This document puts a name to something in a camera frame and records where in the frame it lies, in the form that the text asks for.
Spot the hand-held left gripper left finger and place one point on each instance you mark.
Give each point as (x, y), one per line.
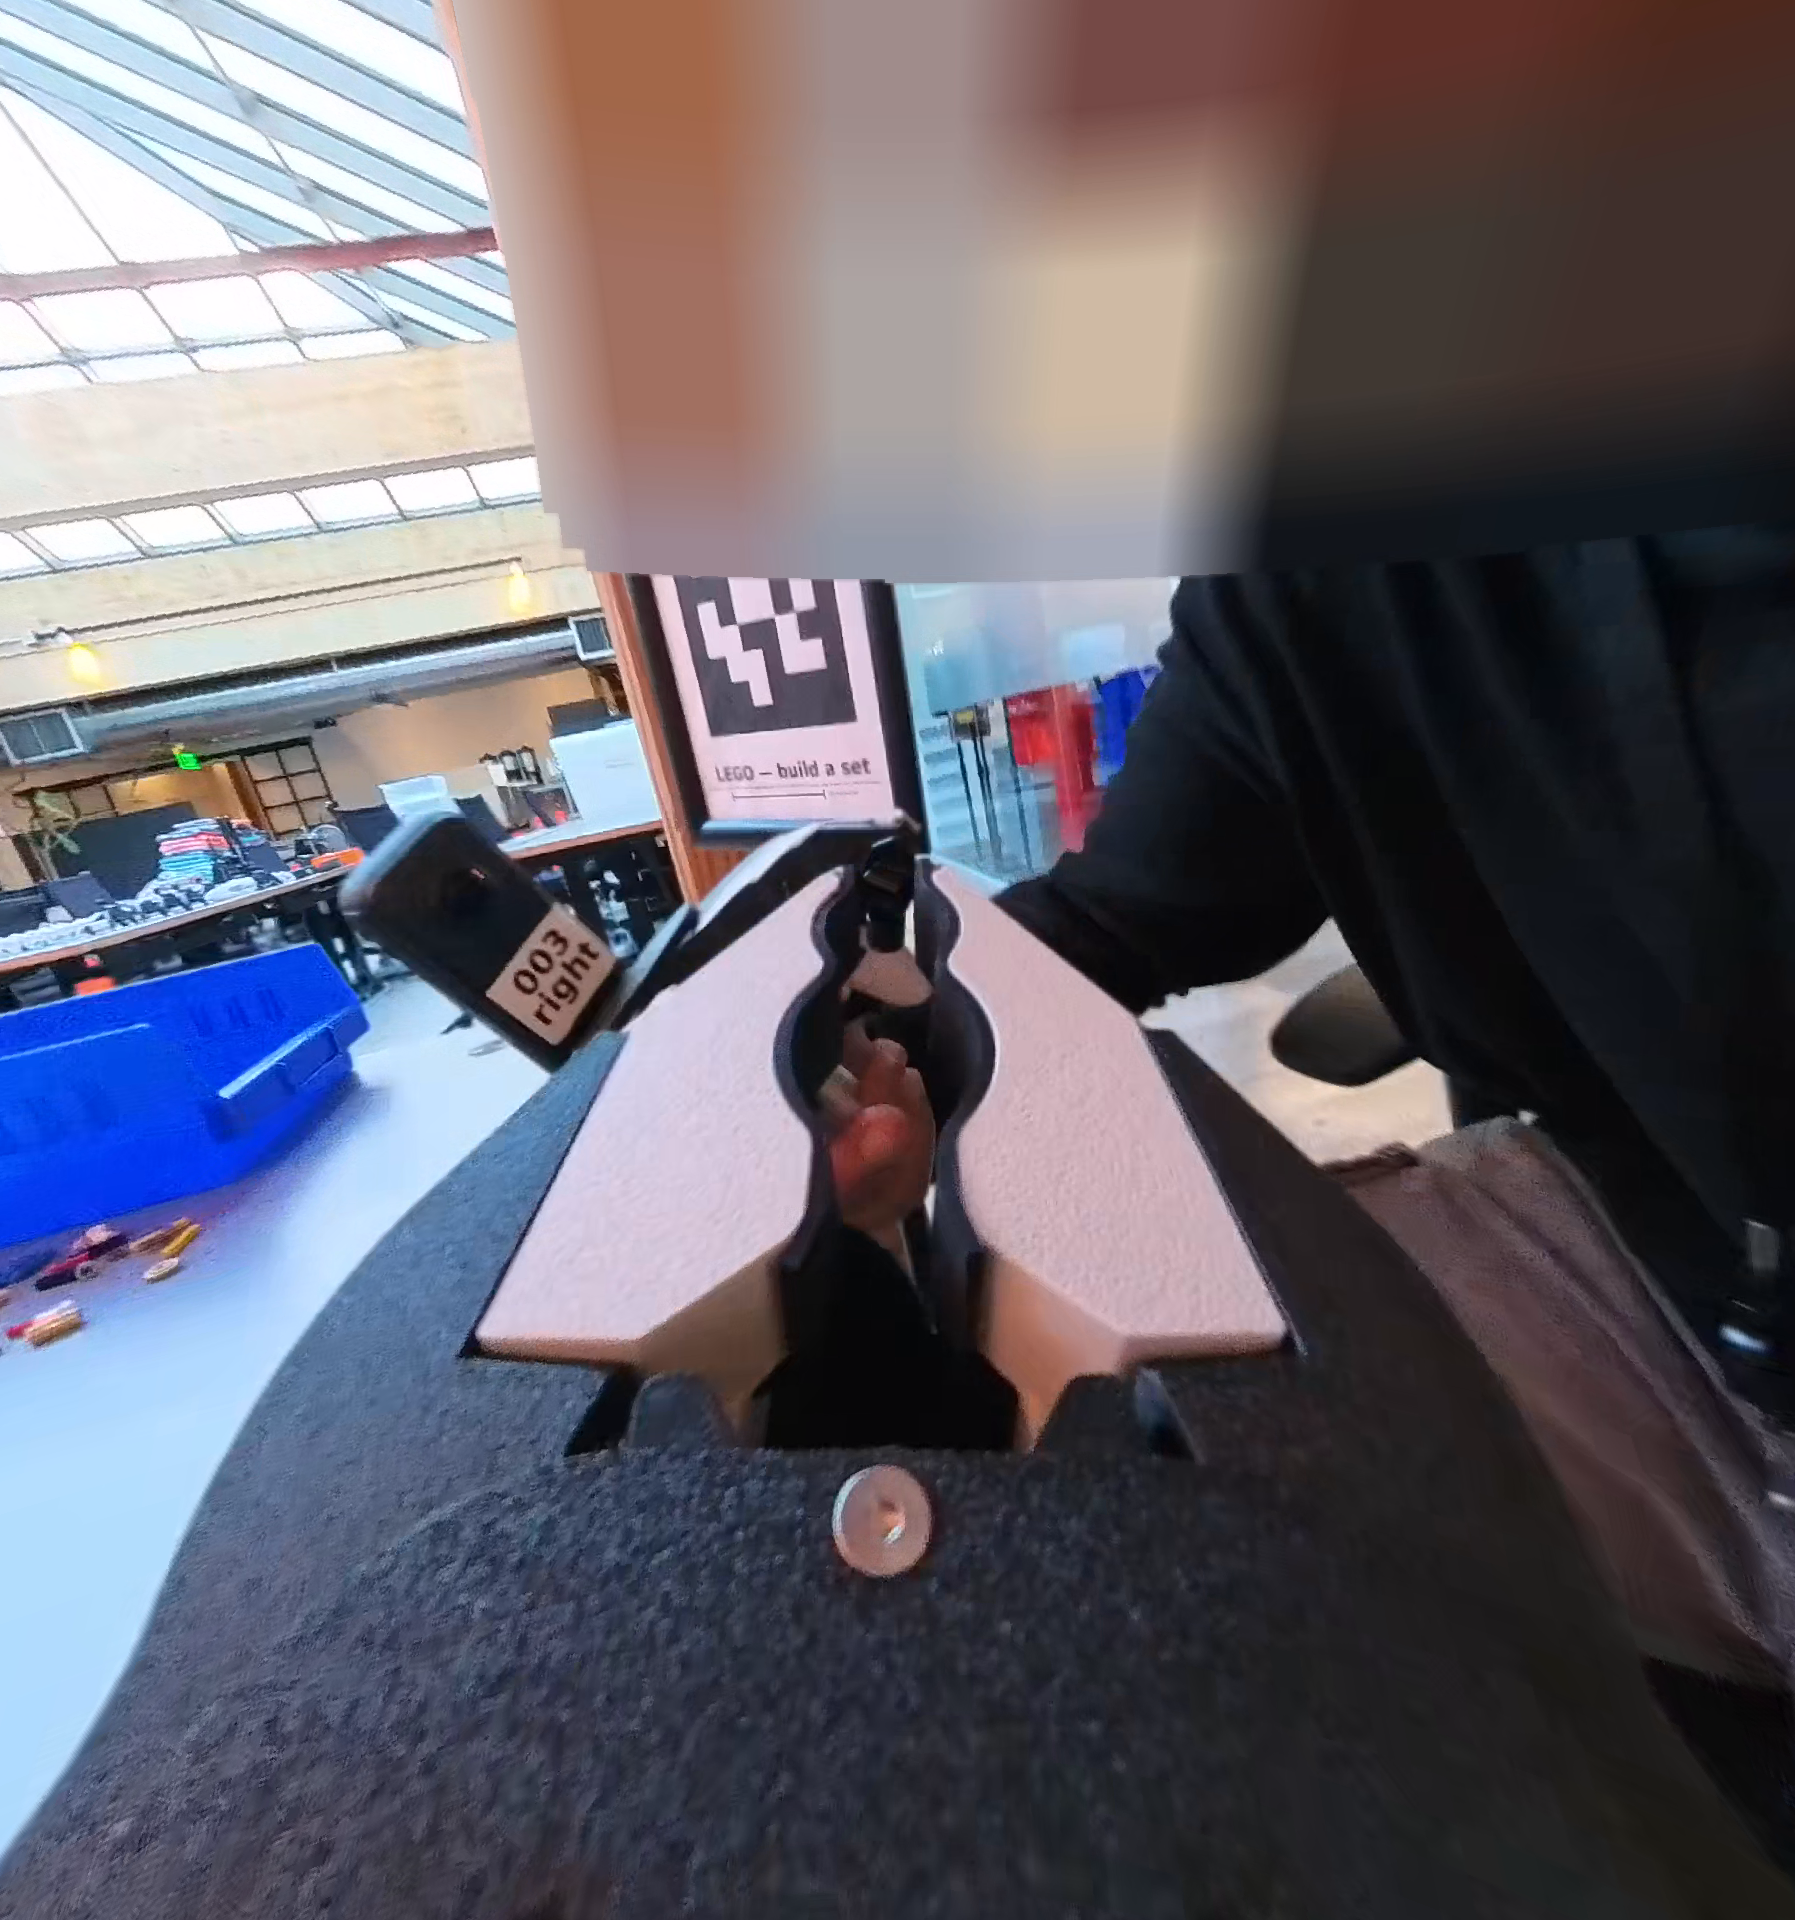
(671, 1184)

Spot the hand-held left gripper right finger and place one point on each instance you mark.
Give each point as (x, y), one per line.
(1107, 1184)

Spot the person's right forearm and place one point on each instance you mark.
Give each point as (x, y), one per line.
(1181, 914)

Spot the pile of lego pieces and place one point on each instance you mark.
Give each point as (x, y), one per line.
(72, 1291)

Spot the person's right hand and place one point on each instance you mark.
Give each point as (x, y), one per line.
(885, 1140)

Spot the long cluttered workbench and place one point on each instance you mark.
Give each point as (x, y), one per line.
(192, 900)

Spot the blue plastic bin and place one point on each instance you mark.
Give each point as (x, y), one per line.
(132, 1094)

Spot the framed black and white sign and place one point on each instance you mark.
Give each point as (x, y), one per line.
(777, 674)

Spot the blue rack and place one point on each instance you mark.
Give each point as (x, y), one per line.
(1129, 704)

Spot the person's grey trousers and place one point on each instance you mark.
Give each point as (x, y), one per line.
(1587, 1350)

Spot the person in black sweater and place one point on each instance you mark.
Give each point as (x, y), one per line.
(1557, 900)

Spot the wooden post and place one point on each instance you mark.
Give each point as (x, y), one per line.
(657, 751)

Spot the grey air duct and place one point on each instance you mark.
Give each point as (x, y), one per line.
(325, 682)

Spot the wall lamp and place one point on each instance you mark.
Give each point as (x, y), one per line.
(517, 589)
(82, 661)

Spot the wall air vent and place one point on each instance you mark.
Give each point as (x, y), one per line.
(38, 734)

